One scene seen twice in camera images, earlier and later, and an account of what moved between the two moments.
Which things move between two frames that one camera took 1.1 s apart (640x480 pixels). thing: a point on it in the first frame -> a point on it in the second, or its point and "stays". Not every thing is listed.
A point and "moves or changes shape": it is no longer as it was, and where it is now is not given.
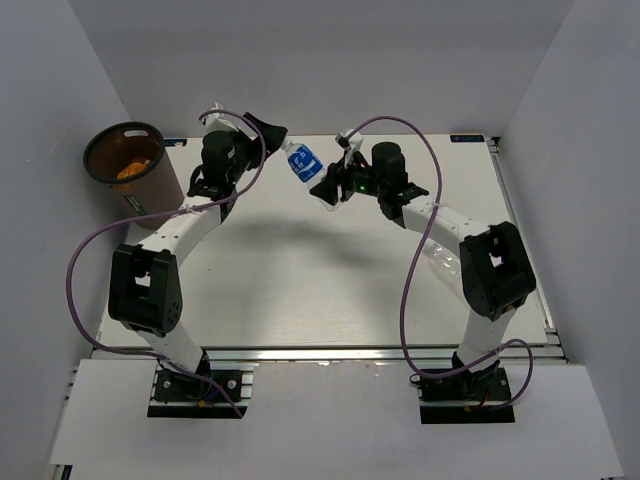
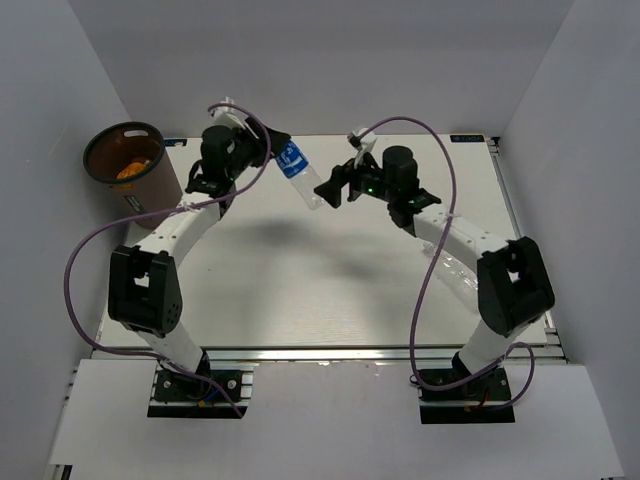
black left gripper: (274, 136) stays
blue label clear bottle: (307, 166) moves or changes shape
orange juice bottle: (132, 169) stays
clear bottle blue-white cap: (445, 263) stays
